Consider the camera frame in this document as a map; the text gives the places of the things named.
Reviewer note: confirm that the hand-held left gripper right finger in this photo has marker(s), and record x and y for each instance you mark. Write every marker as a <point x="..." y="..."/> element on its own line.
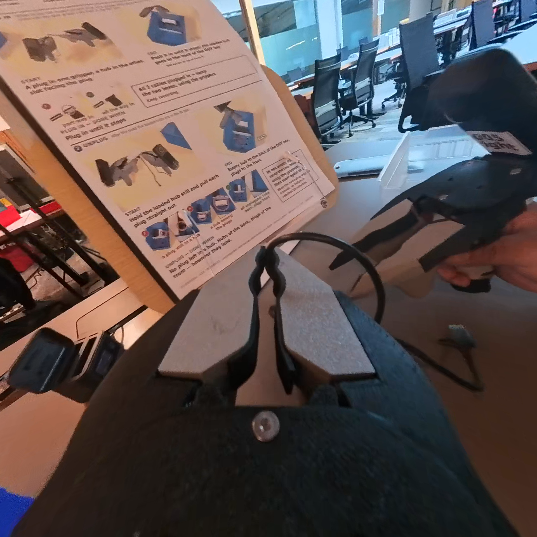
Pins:
<point x="327" y="327"/>

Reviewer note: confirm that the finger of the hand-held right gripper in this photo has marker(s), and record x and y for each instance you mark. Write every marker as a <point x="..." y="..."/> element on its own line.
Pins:
<point x="390" y="226"/>
<point x="419" y="251"/>

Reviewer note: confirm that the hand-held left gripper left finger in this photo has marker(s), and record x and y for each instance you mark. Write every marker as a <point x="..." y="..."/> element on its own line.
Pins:
<point x="209" y="327"/>

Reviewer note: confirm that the dark grey usb hub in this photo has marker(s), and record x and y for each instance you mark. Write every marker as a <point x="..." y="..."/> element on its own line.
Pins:
<point x="459" y="335"/>

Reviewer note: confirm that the person's right hand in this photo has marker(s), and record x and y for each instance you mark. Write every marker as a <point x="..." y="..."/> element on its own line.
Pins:
<point x="516" y="260"/>

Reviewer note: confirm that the black device with screen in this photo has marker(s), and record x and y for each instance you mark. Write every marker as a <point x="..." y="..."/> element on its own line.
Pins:
<point x="100" y="356"/>

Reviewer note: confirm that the black office chair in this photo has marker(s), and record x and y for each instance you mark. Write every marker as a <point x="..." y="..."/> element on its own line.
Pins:
<point x="363" y="75"/>
<point x="419" y="54"/>
<point x="327" y="92"/>

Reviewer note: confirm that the printed instruction sheet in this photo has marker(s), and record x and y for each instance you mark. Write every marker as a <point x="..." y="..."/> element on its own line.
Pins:
<point x="168" y="126"/>

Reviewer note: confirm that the red storage bin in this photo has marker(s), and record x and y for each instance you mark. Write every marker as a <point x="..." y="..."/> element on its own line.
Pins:
<point x="16" y="235"/>

